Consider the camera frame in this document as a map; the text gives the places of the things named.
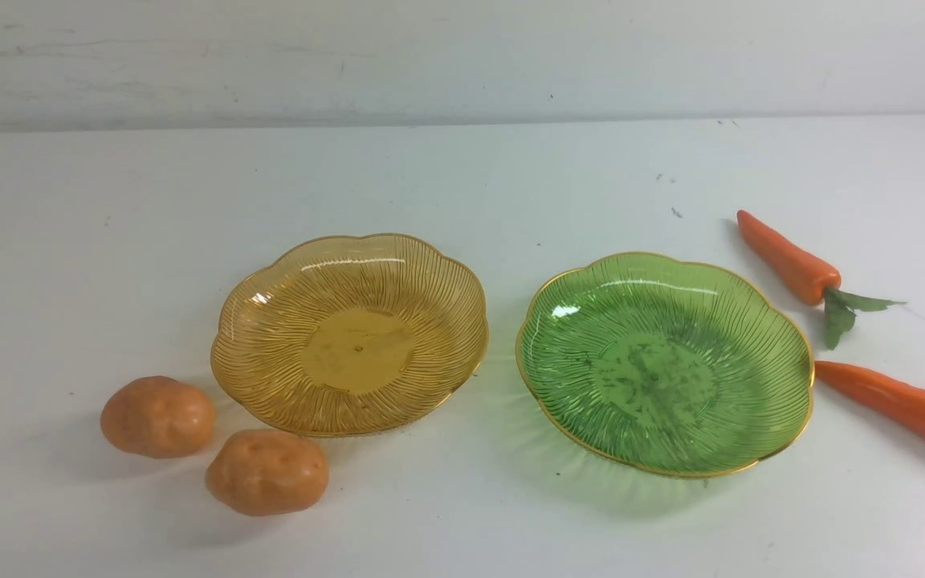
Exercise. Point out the toy potato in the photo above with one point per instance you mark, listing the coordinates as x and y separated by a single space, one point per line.
158 417
268 472

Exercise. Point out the toy carrot with leaves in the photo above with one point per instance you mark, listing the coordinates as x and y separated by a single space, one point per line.
811 279

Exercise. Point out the amber ribbed plastic plate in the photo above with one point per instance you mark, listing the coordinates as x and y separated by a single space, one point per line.
351 335

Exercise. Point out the green ribbed plastic plate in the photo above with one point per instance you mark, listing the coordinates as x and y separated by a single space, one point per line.
673 367

